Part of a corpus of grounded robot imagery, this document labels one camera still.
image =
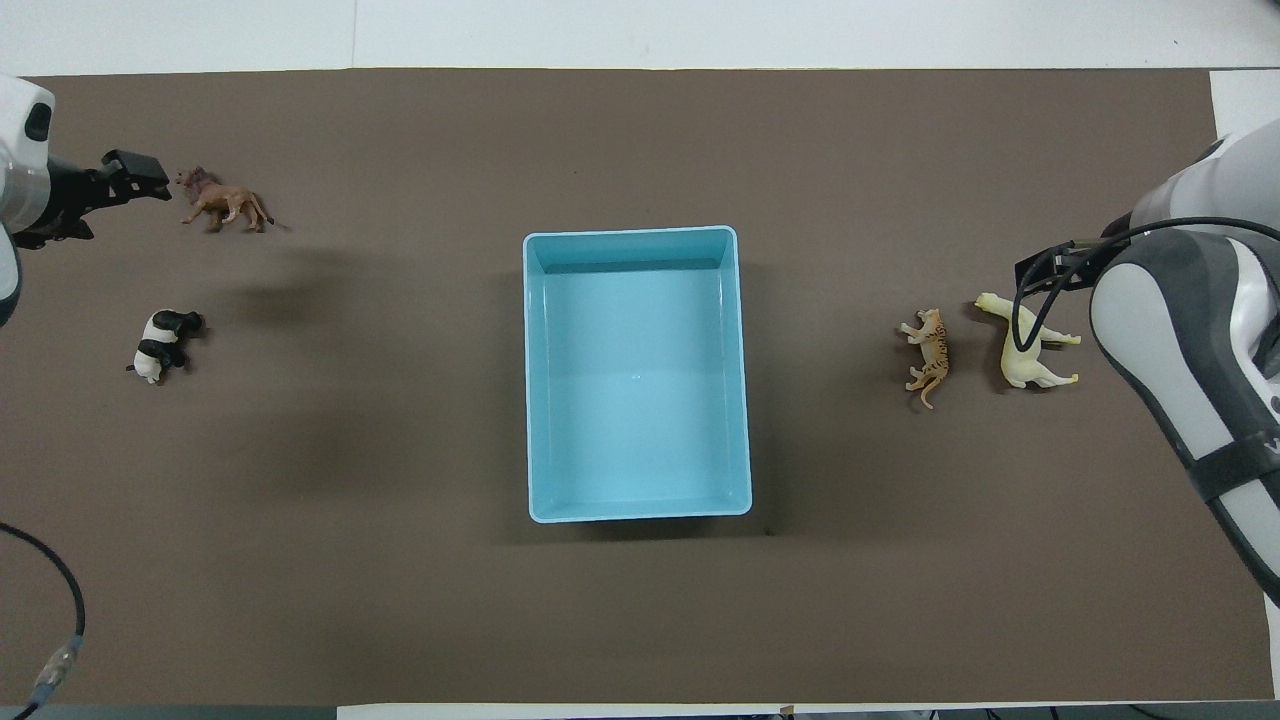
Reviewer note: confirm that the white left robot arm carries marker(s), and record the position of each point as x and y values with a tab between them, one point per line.
18	120

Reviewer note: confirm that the brown lion toy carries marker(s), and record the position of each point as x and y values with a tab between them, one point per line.
225	200

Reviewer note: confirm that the brown table mat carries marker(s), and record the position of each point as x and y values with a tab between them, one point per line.
400	500

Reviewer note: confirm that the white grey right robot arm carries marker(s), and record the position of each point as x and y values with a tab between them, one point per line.
1180	350

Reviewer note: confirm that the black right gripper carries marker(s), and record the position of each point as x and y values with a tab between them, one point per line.
1045	268

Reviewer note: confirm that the pale yellow giraffe toy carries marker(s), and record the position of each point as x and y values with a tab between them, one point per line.
1020	362

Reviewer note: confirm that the light blue storage box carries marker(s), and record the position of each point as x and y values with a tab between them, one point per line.
640	400

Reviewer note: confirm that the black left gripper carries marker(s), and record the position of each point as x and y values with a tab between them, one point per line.
70	195

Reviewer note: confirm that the orange striped tiger toy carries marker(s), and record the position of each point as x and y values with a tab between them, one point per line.
935	350

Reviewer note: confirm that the black white panda toy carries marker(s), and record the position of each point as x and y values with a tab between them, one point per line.
155	355

